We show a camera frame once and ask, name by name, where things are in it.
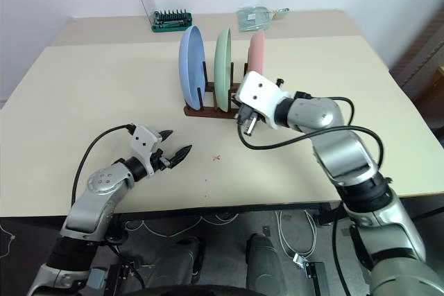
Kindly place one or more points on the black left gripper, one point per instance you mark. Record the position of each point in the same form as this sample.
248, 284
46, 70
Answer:
161, 162

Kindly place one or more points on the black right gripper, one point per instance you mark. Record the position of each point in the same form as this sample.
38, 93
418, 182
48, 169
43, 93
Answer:
248, 119

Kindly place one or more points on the green plate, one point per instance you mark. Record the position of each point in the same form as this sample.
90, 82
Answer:
222, 70

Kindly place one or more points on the pink plate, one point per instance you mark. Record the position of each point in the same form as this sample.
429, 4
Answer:
256, 53

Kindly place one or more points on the blue plate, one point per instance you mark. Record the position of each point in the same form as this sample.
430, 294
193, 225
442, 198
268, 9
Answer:
190, 67

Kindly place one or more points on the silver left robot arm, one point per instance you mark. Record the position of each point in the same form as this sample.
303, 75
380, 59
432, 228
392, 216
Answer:
93, 202

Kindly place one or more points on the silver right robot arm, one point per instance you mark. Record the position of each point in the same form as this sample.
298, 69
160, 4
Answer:
350, 157

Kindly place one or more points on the wooden dish rack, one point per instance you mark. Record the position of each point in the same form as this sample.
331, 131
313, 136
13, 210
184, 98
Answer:
208, 113

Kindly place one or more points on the clear green plastic pouch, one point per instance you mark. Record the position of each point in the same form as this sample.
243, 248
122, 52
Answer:
253, 18

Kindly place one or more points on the dark rounded robot leg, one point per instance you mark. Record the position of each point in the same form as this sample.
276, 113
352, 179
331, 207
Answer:
270, 265
184, 261

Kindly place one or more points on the green screwdriver bit set case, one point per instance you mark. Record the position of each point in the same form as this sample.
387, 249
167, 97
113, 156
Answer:
171, 24

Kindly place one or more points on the black clamp box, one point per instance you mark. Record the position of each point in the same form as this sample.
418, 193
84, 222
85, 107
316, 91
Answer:
123, 275

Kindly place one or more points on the black floor box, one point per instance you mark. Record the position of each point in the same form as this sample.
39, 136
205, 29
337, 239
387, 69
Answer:
316, 277

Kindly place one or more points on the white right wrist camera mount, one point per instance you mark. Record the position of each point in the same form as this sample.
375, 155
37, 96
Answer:
262, 96

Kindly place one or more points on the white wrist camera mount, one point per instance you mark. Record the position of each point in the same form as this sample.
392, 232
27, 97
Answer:
262, 96
144, 141

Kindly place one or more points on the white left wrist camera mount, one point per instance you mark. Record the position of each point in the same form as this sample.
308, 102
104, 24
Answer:
144, 141

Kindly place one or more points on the black table frame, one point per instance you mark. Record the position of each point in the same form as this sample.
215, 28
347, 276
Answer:
208, 214

